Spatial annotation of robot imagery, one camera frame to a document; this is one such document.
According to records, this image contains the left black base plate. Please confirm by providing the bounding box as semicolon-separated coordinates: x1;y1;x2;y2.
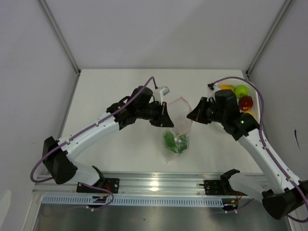
76;178;120;194

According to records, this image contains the left aluminium frame post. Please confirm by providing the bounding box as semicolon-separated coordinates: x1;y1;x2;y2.
36;0;81;74

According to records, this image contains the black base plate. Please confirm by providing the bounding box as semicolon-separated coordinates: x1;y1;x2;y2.
199;180;229;195
76;178;120;194

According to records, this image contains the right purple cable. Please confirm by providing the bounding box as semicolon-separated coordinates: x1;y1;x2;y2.
209;76;308;222

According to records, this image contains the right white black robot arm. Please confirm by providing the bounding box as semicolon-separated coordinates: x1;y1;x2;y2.
187;90;308;220

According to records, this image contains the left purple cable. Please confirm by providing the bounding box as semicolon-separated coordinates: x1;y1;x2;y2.
30;76;159;182

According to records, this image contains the green toy apple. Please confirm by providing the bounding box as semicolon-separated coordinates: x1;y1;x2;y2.
234;85;249;99

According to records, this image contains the white plastic basket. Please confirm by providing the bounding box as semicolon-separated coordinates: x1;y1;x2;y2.
208;77;260;123

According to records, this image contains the green toy cabbage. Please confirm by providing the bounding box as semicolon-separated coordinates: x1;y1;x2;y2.
163;129;189;154

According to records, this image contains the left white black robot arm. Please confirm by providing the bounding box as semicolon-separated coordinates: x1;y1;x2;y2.
43;86;174;193

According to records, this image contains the aluminium mounting rail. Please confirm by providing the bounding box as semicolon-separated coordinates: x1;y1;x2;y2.
31;172;268;199

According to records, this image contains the purple cable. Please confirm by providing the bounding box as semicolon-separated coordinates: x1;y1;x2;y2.
30;76;159;182
209;76;308;222

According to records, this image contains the right aluminium frame post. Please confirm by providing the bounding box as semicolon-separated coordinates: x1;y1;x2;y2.
245;0;295;78

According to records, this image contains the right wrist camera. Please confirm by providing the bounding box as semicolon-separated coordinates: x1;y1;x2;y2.
207;83;221;98

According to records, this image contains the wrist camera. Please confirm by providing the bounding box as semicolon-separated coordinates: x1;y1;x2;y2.
207;83;221;98
153;86;170;104

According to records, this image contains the red toy apple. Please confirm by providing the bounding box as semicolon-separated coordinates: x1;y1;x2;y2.
239;95;253;111

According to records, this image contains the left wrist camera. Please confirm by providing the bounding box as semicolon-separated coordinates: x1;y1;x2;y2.
153;86;170;104

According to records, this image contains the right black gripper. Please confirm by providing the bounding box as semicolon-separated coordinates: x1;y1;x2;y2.
186;96;226;124

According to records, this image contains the white slotted cable duct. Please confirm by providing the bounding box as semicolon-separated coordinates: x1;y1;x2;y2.
42;194;224;208

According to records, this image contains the aluminium frame post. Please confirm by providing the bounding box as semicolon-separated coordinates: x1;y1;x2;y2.
36;0;81;74
245;0;295;78

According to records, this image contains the orange yellow toy mango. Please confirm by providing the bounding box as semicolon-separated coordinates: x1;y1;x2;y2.
219;85;235;92

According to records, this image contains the clear pink-dotted zip bag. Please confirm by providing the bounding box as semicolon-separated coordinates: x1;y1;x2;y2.
163;96;192;163

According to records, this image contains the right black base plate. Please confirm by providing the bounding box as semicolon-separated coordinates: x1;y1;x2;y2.
199;180;229;195

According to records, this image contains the yellow toy lemon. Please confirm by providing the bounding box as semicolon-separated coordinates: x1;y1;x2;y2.
244;111;255;118

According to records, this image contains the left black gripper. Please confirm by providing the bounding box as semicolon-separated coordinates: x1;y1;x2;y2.
136;100;174;127

